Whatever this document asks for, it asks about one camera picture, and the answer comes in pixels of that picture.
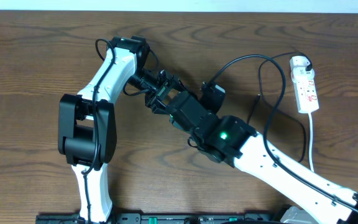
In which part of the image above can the black USB charging cable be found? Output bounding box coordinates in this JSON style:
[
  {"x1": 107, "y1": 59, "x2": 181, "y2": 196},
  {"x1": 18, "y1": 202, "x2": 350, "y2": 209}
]
[{"x1": 246, "y1": 51, "x2": 313, "y2": 164}]

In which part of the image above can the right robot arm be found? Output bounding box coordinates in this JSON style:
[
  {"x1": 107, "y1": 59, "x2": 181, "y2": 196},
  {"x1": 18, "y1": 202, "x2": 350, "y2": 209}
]
[{"x1": 166, "y1": 91, "x2": 358, "y2": 223}]

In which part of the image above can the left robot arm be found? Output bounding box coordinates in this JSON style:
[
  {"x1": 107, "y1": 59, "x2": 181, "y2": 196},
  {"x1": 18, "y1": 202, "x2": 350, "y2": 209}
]
[{"x1": 58, "y1": 36, "x2": 186, "y2": 223}]

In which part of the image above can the white power strip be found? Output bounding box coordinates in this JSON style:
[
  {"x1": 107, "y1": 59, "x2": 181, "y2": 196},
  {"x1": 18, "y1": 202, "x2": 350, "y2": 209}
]
[{"x1": 290, "y1": 55, "x2": 319, "y2": 114}]

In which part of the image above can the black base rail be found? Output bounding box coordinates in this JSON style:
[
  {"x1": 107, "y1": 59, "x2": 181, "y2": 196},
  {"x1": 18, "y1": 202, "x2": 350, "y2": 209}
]
[{"x1": 35, "y1": 213, "x2": 280, "y2": 224}]

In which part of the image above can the white power strip cord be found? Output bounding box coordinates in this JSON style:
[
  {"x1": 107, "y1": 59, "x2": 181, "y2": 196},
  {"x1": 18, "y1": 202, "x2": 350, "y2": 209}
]
[{"x1": 308, "y1": 113, "x2": 315, "y2": 172}]

